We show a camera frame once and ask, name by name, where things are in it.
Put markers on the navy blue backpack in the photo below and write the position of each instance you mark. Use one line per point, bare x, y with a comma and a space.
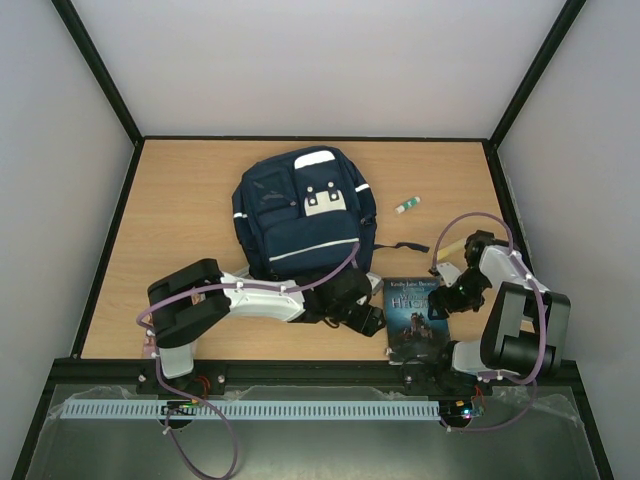
304, 212

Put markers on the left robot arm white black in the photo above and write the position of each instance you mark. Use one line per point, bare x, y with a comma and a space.
186, 304

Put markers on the black aluminium frame rail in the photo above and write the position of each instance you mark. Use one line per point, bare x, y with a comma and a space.
216, 377

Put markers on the purple illustrated book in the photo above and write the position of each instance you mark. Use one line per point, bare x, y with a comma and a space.
149, 344

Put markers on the small glue stick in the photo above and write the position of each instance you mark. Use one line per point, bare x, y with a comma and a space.
407, 205

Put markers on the dark blue fantasy book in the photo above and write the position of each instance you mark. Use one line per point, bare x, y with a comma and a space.
416, 332

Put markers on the yellow eraser block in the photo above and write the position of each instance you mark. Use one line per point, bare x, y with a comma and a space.
449, 250

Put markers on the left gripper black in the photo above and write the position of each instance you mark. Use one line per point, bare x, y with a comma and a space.
366, 324

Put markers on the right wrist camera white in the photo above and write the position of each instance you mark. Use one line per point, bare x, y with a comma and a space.
446, 272

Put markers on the light blue cable duct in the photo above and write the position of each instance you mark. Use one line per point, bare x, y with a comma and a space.
237, 410

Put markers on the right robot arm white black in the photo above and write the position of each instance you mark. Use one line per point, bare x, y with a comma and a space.
524, 336

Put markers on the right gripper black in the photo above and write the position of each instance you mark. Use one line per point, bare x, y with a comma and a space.
442, 302

